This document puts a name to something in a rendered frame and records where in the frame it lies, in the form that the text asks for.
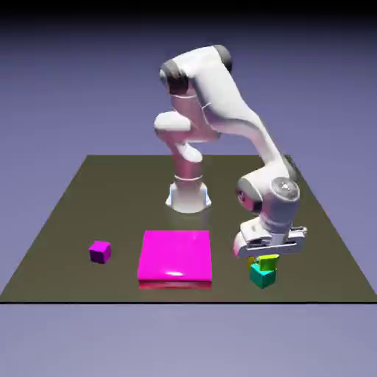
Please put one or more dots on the large magenta box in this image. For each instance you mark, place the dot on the large magenta box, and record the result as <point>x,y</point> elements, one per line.
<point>175,259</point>

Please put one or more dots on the small yellow-green cube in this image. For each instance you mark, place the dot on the small yellow-green cube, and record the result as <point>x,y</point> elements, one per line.
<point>267,262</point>

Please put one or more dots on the small purple cube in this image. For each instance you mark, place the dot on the small purple cube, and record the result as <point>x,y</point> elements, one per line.
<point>100,252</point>

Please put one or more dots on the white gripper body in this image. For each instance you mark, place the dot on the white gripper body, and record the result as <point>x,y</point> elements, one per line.
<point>274,247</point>

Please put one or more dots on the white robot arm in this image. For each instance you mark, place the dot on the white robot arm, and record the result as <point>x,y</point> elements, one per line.
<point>223,97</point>

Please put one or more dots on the small teal cube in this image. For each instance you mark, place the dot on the small teal cube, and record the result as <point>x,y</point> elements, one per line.
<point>262,277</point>

